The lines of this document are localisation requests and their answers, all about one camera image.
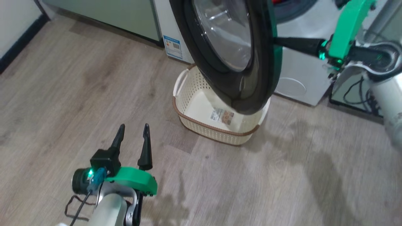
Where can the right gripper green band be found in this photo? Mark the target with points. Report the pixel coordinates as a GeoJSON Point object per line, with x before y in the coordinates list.
{"type": "Point", "coordinates": [348, 28]}

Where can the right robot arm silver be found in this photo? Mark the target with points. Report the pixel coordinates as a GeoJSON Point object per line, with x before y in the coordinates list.
{"type": "Point", "coordinates": [389, 103]}

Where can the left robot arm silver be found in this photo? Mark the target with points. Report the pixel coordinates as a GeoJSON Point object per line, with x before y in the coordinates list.
{"type": "Point", "coordinates": [110, 207]}

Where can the paper label sticker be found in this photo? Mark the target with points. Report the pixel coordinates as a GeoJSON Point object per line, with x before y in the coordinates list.
{"type": "Point", "coordinates": [223, 116]}

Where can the blue energy label sticker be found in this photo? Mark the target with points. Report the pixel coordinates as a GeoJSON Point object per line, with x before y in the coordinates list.
{"type": "Point", "coordinates": [172, 47]}

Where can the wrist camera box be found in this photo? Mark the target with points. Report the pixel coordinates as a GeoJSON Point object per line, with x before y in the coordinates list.
{"type": "Point", "coordinates": [105, 161]}
{"type": "Point", "coordinates": [341, 3]}

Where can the black baseboard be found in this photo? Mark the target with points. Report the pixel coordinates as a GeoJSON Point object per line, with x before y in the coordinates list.
{"type": "Point", "coordinates": [22, 39]}

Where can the cream perforated laundry basket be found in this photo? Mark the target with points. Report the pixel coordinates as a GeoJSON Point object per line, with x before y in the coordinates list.
{"type": "Point", "coordinates": [194, 94]}

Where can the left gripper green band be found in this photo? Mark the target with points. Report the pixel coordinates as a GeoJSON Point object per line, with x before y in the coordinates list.
{"type": "Point", "coordinates": [135, 179]}

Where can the round black washing machine door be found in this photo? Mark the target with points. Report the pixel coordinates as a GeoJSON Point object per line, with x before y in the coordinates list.
{"type": "Point", "coordinates": [226, 34]}

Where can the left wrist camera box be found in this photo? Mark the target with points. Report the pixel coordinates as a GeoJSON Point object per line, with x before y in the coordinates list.
{"type": "Point", "coordinates": [105, 161]}

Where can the round white filter cover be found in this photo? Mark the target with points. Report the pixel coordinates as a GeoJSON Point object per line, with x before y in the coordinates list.
{"type": "Point", "coordinates": [291, 87]}

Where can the pale green cabinet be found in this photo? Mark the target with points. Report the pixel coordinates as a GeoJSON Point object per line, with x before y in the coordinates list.
{"type": "Point", "coordinates": [392, 28]}
{"type": "Point", "coordinates": [110, 15]}

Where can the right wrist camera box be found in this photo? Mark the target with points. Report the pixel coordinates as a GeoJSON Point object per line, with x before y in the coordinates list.
{"type": "Point", "coordinates": [341, 3]}

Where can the white washing machine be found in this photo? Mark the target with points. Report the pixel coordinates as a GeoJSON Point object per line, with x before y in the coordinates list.
{"type": "Point", "coordinates": [298, 62]}

